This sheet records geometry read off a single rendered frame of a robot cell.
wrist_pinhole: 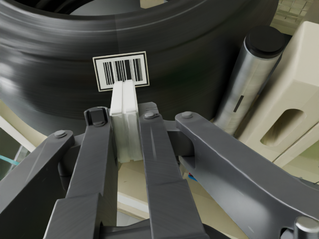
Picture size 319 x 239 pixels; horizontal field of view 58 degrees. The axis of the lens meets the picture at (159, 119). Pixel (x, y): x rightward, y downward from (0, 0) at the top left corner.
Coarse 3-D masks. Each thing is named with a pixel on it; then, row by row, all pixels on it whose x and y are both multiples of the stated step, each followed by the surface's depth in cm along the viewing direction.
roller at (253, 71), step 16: (256, 32) 33; (272, 32) 33; (256, 48) 32; (272, 48) 32; (240, 64) 35; (256, 64) 33; (272, 64) 34; (240, 80) 37; (256, 80) 36; (224, 96) 44; (240, 96) 40; (224, 112) 46; (240, 112) 44; (224, 128) 50
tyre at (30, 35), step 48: (0, 0) 35; (48, 0) 72; (192, 0) 35; (240, 0) 36; (0, 48) 34; (48, 48) 33; (96, 48) 33; (144, 48) 33; (192, 48) 34; (240, 48) 38; (0, 96) 43; (48, 96) 35; (96, 96) 35; (144, 96) 36; (192, 96) 39
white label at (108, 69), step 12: (96, 60) 32; (108, 60) 32; (120, 60) 33; (132, 60) 33; (144, 60) 33; (96, 72) 33; (108, 72) 33; (120, 72) 33; (132, 72) 33; (144, 72) 33; (108, 84) 34; (144, 84) 34
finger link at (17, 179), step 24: (48, 144) 13; (72, 144) 14; (24, 168) 11; (48, 168) 12; (0, 192) 10; (24, 192) 10; (48, 192) 11; (0, 216) 9; (24, 216) 10; (48, 216) 11
